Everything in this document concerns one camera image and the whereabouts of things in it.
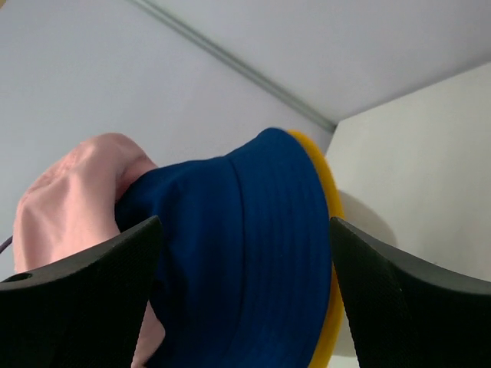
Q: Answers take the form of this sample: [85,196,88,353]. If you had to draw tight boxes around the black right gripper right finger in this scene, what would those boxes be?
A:
[330,218,490,367]

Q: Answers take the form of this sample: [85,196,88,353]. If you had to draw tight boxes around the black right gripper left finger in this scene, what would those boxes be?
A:
[1,216,162,368]

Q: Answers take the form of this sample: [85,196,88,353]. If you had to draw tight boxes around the pink bucket hat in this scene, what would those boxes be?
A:
[12,133,165,367]

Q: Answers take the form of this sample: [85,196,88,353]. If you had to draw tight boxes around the yellow bucket hat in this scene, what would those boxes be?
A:
[288,130,344,368]

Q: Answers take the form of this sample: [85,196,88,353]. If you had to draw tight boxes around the dark blue bucket hat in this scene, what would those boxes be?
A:
[115,128,331,367]

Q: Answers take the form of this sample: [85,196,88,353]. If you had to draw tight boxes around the aluminium frame post left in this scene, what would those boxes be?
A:
[131,0,337,133]

